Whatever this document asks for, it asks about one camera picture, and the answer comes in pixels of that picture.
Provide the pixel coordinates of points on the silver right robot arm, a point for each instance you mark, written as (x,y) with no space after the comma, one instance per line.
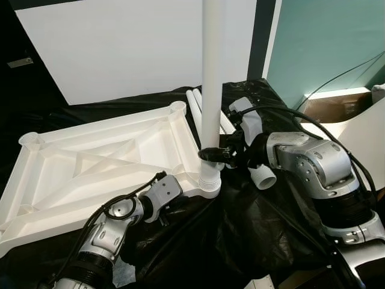
(313,162)

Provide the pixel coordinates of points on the white plastic children table top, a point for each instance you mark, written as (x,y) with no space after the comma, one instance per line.
(90,162)

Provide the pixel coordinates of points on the black plastic sheet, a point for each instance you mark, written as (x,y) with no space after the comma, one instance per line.
(252,241)

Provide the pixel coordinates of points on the brown cardboard box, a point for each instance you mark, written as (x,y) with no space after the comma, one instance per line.
(331,108)

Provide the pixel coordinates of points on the white plastic shell chair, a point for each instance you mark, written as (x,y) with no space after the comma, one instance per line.
(355,144)

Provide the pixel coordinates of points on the large white board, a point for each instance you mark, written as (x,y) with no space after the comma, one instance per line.
(120,42)

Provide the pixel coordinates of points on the light grey cushion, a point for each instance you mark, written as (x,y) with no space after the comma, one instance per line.
(379,93)

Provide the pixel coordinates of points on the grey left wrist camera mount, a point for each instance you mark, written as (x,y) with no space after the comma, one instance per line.
(162,192)

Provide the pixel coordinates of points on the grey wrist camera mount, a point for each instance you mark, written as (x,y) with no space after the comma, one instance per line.
(162,192)
(249,123)

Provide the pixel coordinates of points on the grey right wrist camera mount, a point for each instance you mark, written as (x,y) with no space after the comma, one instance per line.
(249,123)

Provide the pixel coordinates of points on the dark grey post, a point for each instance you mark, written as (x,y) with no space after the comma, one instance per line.
(263,36)

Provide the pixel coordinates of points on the small grey wall label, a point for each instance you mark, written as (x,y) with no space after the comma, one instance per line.
(21,62)

